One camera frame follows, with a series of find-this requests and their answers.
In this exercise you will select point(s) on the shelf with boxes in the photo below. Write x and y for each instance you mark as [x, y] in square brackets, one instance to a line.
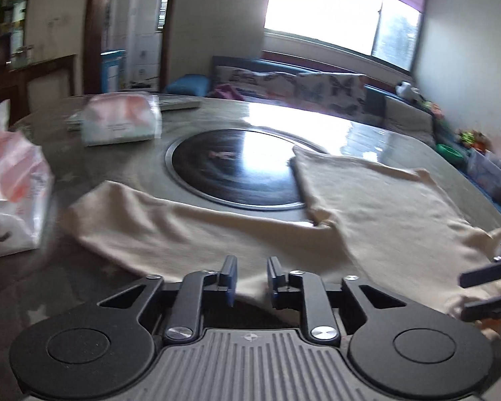
[4, 21]

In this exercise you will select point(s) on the blue white box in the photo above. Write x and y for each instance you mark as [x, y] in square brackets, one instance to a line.
[112, 71]

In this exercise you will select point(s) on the dark blue sofa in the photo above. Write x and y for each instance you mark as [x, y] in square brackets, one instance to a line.
[375, 96]

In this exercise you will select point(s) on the grey flat remote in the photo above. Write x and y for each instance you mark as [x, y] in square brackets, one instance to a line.
[179, 103]

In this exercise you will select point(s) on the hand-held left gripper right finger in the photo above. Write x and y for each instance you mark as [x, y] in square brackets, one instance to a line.
[272, 280]

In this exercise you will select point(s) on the clear plastic storage box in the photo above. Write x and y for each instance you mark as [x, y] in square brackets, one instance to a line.
[486, 171]

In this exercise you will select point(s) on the black round glass hotplate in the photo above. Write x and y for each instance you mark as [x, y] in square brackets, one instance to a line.
[234, 163]

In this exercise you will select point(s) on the white pink plastic bag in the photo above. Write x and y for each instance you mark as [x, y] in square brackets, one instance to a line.
[12, 200]

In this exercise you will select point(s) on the wooden chair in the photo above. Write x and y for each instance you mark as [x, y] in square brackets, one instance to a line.
[46, 83]

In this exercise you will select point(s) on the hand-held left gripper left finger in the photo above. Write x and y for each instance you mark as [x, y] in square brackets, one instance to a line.
[232, 276]

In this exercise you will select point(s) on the brown door frame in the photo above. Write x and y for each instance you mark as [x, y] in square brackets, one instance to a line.
[92, 29]

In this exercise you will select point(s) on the blue cushion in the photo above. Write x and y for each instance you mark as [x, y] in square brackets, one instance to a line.
[188, 84]

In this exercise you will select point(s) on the cream cloth garment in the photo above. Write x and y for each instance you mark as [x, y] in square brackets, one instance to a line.
[384, 225]

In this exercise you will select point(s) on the green bowl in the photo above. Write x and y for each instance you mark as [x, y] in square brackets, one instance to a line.
[451, 153]

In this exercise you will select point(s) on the beige cushion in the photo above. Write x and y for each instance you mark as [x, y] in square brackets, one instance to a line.
[409, 115]

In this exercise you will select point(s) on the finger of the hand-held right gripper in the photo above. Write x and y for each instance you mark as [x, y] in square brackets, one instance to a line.
[480, 312]
[475, 276]

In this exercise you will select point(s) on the pink cloth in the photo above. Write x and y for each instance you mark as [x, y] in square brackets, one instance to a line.
[227, 92]

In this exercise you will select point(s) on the white plush toy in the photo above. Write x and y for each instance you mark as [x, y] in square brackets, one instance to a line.
[407, 88]

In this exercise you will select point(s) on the butterfly print cushion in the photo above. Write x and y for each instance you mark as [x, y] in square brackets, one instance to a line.
[332, 92]
[254, 81]

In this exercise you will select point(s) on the pile of colourful toys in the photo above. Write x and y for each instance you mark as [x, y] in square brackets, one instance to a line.
[474, 138]

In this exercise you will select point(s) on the white pink plastic-wrapped pack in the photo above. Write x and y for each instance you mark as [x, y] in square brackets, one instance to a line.
[121, 119]

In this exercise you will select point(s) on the window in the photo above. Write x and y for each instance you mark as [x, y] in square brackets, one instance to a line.
[325, 4]

